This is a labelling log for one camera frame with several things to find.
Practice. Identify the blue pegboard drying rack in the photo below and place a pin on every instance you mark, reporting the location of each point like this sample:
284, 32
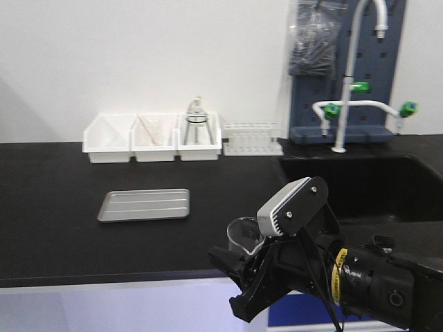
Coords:
376, 59

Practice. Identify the white test tube rack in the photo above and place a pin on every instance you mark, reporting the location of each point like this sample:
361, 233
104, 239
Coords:
251, 139

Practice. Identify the white bin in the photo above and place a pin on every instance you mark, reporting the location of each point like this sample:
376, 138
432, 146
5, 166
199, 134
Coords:
108, 138
199, 141
153, 137

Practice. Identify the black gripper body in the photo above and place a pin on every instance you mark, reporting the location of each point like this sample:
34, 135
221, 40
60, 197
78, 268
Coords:
315, 247

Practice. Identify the silver metal tray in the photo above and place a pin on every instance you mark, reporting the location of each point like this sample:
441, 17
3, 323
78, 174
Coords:
141, 205

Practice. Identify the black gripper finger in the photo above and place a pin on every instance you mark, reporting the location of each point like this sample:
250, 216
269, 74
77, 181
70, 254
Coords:
262, 280
234, 265

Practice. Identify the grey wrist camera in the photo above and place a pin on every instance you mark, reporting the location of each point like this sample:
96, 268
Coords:
292, 207

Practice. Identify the black lab sink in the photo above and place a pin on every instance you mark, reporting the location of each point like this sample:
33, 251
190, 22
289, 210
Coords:
389, 189

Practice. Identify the white bin right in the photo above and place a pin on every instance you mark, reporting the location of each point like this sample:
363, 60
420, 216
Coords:
199, 141

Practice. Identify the white lab faucet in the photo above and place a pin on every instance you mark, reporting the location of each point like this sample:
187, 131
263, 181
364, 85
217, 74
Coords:
321, 108

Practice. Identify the white bin middle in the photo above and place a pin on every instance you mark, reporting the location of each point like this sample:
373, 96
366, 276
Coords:
153, 137

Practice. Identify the glass flask on tripod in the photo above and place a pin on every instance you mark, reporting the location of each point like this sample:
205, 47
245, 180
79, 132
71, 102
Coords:
197, 117

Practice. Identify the white bin left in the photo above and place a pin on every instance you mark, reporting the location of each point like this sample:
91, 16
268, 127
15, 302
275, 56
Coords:
108, 138

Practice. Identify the bag of grey pegs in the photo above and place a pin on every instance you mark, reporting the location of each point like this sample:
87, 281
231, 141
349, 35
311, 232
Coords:
315, 32

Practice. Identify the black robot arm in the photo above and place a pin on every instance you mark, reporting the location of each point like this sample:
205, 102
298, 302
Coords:
401, 290

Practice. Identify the clear glass beaker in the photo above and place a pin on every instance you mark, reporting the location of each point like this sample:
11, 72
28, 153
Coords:
244, 236

